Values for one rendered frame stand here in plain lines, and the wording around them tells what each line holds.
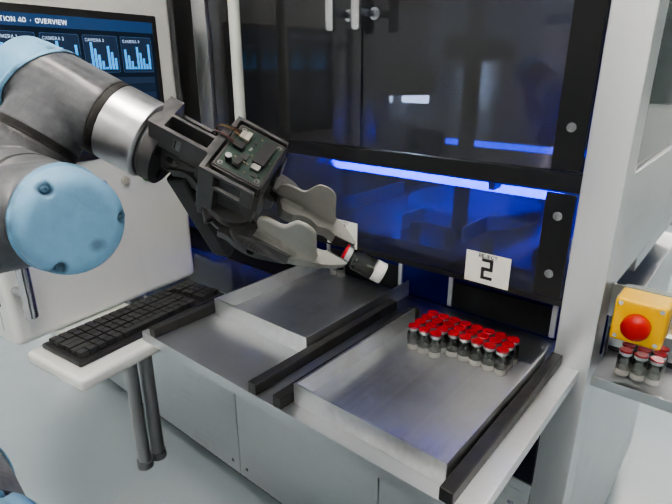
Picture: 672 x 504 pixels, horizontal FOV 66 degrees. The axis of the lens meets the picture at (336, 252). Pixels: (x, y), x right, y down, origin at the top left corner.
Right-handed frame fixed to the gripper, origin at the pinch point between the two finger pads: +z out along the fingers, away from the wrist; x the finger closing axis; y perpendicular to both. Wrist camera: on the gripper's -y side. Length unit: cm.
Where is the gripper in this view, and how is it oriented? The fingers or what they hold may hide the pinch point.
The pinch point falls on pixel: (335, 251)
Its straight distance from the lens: 51.5
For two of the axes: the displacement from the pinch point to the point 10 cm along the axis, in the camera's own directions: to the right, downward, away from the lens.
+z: 8.8, 4.7, 0.2
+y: 2.7, -4.8, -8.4
